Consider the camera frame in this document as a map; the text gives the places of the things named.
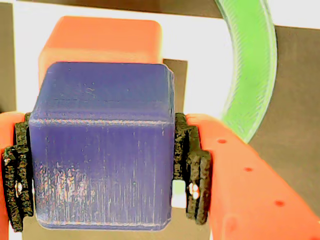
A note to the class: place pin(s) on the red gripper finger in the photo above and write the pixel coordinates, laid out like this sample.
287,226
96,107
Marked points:
250,195
16,170

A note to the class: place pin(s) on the blue cube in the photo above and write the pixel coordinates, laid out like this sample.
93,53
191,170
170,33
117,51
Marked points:
102,150

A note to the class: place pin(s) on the red cube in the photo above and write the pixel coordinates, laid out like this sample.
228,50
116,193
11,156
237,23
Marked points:
105,40

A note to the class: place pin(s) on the checkerboard marker mat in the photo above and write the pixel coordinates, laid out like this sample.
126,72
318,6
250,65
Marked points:
200,82

